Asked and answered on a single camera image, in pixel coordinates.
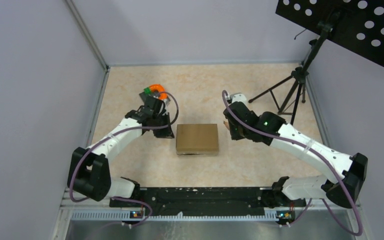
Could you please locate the grey slotted cable duct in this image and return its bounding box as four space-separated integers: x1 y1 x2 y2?
71 209 282 222

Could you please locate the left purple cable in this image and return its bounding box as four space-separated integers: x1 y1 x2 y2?
68 91 180 204

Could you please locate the brown cardboard express box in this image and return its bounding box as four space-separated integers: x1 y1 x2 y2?
175 123 220 156

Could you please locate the black tripod stand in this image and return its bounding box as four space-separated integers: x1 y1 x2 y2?
248 11 341 124

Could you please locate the purple cable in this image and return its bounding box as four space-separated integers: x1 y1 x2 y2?
221 89 364 237
68 91 180 204

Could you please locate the black perforated stand tray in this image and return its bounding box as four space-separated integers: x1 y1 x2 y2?
275 0 384 67

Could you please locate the orange utility knife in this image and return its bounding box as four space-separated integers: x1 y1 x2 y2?
223 121 230 130

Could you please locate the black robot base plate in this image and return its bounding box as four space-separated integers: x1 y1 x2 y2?
109 186 307 218

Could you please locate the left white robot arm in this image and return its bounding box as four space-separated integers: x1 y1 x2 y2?
67 91 179 207

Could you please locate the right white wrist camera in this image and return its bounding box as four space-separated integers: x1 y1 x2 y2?
228 92 248 104

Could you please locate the aluminium frame rail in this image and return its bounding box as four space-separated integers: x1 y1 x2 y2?
64 0 109 71

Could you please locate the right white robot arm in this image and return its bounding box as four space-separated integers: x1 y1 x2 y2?
223 101 368 209

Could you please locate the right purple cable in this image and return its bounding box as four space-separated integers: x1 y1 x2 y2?
221 89 364 237

